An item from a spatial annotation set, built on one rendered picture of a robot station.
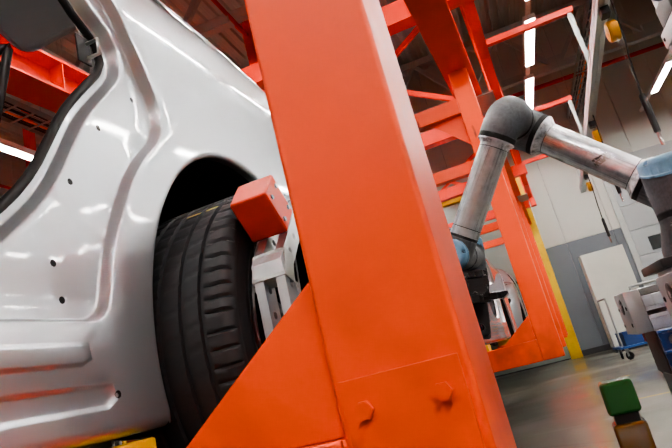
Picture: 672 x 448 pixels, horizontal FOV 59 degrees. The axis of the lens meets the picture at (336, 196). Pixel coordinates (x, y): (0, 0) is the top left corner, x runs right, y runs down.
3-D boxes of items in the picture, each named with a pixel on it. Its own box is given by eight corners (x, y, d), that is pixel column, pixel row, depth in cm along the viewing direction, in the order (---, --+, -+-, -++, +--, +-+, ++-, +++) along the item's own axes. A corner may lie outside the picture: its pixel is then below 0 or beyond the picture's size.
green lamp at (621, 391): (607, 413, 78) (596, 382, 79) (639, 406, 77) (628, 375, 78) (609, 418, 74) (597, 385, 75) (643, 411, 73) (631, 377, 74)
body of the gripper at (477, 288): (456, 271, 148) (458, 274, 159) (460, 306, 146) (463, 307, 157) (487, 267, 146) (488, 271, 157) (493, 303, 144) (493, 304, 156)
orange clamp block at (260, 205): (259, 223, 117) (237, 186, 113) (295, 210, 115) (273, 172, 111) (252, 244, 112) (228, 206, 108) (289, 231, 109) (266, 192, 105)
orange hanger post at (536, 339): (478, 375, 475) (396, 102, 546) (565, 354, 456) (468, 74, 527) (475, 377, 461) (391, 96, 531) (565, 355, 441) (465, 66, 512)
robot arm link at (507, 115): (529, 90, 149) (467, 276, 150) (538, 102, 159) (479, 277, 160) (485, 81, 155) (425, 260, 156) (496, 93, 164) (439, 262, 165)
